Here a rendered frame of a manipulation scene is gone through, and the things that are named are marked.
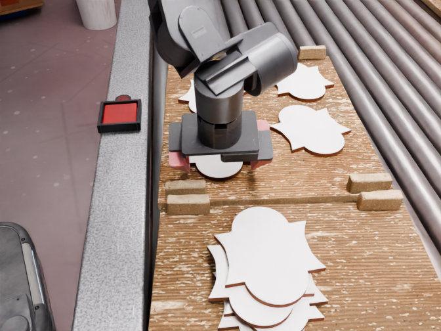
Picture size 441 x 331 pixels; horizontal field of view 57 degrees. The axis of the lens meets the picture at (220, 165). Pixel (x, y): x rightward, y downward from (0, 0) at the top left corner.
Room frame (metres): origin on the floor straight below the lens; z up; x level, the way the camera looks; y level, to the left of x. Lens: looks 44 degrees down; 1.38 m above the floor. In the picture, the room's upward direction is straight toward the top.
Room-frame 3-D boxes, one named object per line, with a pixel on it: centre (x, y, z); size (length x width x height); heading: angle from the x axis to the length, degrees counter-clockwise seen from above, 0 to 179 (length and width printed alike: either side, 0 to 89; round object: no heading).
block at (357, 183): (0.42, -0.22, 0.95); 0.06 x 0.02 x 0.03; 93
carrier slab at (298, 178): (0.60, -0.07, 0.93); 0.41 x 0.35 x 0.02; 3
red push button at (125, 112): (0.61, 0.19, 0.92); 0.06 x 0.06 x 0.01; 7
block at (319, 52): (0.80, -0.20, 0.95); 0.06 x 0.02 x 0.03; 93
